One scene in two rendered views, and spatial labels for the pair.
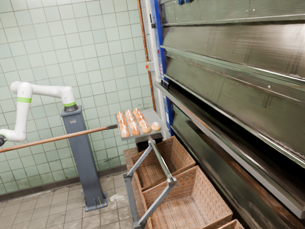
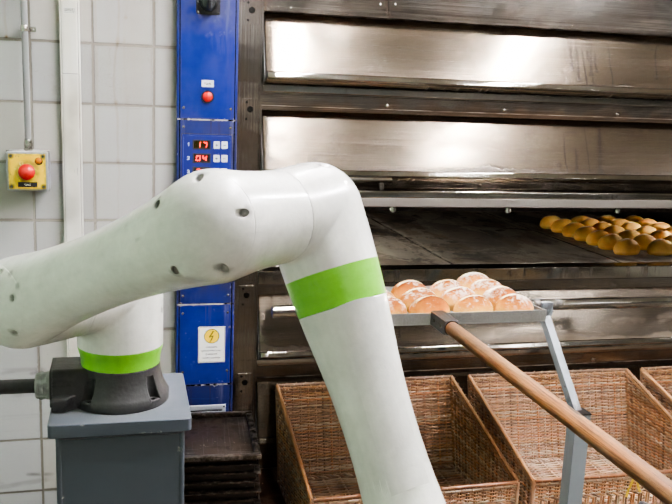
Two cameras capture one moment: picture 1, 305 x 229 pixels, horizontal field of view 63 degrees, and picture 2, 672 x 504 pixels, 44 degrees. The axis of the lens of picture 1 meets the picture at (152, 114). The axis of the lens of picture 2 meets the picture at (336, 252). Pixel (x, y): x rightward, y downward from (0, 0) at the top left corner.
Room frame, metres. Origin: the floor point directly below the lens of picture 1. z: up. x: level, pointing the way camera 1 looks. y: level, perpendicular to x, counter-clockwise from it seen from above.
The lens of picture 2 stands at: (2.28, 2.10, 1.69)
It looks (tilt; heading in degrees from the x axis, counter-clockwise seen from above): 11 degrees down; 266
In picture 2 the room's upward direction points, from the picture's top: 2 degrees clockwise
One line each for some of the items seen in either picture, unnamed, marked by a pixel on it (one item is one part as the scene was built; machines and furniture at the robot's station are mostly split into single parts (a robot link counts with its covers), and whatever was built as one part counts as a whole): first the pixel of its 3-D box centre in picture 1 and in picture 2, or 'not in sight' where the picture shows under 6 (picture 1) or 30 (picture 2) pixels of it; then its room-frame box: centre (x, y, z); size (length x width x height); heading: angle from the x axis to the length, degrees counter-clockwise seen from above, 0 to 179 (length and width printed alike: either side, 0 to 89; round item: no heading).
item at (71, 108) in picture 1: (71, 105); (84, 380); (2.57, 0.84, 1.23); 0.26 x 0.15 x 0.06; 10
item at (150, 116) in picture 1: (139, 121); (410, 299); (1.93, 0.12, 1.19); 0.55 x 0.36 x 0.03; 10
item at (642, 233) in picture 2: not in sight; (631, 233); (0.93, -0.89, 1.21); 0.61 x 0.48 x 0.06; 100
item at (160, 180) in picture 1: (160, 166); (388, 455); (1.95, 0.00, 0.72); 0.56 x 0.49 x 0.28; 11
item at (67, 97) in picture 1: (66, 95); (113, 303); (2.52, 0.84, 1.36); 0.16 x 0.13 x 0.19; 48
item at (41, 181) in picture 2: (150, 66); (28, 170); (2.90, -0.07, 1.46); 0.10 x 0.07 x 0.10; 10
